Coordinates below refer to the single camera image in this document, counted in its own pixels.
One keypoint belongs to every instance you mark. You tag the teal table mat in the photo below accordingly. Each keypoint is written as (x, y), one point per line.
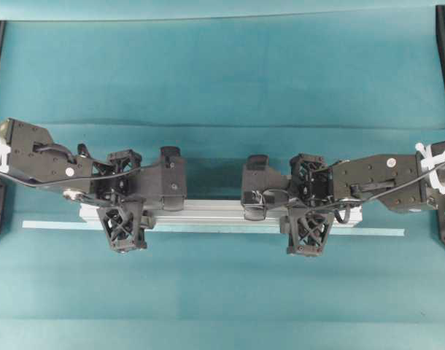
(342, 85)

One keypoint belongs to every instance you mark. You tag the silver aluminium extrusion rail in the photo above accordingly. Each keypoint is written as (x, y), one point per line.
(209, 212)

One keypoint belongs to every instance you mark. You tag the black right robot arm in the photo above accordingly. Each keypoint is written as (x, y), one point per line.
(402, 183)

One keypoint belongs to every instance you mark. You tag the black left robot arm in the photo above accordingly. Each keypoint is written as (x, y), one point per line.
(29, 156)

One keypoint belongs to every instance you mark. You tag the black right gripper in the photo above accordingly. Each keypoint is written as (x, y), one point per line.
(308, 185)

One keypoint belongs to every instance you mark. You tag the pale tape strip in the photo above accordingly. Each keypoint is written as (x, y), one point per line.
(338, 230)

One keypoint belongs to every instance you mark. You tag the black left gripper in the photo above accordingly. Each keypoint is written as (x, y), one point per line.
(161, 185)

